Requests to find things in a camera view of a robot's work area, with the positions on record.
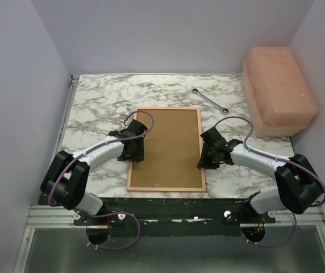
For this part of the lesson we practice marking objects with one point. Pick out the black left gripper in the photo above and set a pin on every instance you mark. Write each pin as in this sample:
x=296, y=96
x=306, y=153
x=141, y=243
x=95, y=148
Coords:
x=138, y=156

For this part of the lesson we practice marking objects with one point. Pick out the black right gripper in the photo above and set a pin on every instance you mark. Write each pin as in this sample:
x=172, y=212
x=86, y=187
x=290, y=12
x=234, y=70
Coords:
x=204, y=162

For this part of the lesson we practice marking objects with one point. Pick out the brown backing board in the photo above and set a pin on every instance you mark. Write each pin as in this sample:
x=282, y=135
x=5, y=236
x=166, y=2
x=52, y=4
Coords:
x=168, y=153

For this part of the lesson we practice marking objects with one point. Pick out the pink photo frame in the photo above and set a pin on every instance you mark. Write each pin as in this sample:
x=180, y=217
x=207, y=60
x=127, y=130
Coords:
x=129, y=182

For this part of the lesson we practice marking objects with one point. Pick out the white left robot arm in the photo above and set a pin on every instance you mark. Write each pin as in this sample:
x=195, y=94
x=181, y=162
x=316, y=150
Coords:
x=67, y=176

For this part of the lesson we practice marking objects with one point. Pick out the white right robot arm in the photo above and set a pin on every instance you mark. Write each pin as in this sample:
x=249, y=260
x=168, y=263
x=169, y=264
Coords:
x=298, y=186

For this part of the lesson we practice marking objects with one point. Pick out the silver ratchet wrench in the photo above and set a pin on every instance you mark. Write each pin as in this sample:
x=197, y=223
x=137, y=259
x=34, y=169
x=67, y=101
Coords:
x=223, y=110

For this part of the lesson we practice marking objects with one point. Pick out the translucent orange plastic box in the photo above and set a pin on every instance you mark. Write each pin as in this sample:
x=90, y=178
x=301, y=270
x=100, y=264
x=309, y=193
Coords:
x=279, y=101

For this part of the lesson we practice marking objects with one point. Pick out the aluminium extrusion rail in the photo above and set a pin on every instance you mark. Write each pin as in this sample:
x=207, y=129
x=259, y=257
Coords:
x=46, y=217

